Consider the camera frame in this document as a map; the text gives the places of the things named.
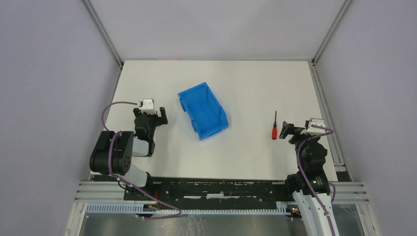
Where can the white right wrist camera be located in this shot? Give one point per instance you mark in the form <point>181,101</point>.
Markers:
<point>314,127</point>

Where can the aluminium corner post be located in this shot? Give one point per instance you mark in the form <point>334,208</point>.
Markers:
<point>340,14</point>
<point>101,28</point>

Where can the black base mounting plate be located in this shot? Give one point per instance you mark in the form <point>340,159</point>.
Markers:
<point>211,194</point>

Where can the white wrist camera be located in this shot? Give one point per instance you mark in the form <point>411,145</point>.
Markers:
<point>314,127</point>
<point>146,106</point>

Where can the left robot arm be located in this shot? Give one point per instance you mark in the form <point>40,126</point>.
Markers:
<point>114,154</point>

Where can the aluminium frame rail front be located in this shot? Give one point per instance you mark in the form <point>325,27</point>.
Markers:
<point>107,191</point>

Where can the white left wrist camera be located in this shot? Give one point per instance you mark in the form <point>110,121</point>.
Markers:
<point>146,106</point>

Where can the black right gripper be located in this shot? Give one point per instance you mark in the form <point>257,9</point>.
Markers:
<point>296,131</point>

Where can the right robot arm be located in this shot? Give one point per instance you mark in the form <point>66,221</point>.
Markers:
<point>309,186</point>

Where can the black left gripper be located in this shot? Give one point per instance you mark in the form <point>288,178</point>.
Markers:
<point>151,118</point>

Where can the left aluminium corner post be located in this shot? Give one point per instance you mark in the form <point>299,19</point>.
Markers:
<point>101,28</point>

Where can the white slotted cable duct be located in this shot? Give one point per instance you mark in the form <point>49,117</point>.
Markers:
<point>136,208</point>

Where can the blue plastic storage bin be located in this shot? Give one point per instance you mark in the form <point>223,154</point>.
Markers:
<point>204,110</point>

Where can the red black screwdriver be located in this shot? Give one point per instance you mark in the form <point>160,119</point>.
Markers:
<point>274,129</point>

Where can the right aluminium corner post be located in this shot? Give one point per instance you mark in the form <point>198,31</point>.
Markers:
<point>340,14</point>

